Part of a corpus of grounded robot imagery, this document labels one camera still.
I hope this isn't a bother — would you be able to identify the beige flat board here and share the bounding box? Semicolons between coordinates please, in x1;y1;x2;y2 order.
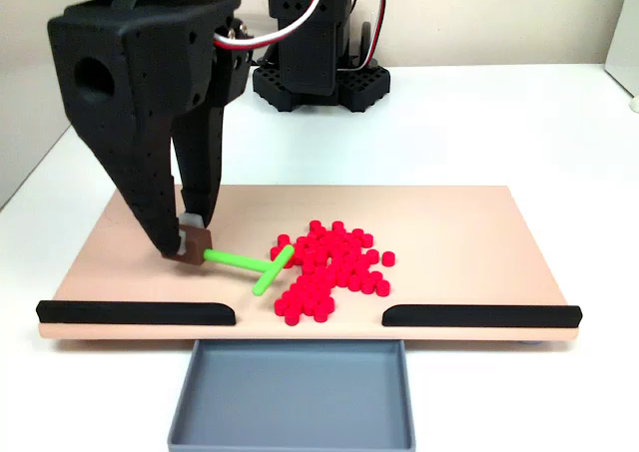
38;184;583;343

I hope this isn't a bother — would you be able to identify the heap of red granules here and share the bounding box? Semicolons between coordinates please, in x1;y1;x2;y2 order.
269;220;396;326

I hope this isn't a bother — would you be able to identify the red white black servo cable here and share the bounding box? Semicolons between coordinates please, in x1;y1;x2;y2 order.
354;0;388;69
213;0;331;52

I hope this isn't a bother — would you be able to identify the grey shallow container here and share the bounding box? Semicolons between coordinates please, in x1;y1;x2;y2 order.
167;338;417;452

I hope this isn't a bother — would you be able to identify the green T pusher brown block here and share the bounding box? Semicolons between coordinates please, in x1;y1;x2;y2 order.
175;225;296;297

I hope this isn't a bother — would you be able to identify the black edge rail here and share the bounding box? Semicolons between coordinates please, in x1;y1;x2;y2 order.
381;303;583;329
35;299;237;327

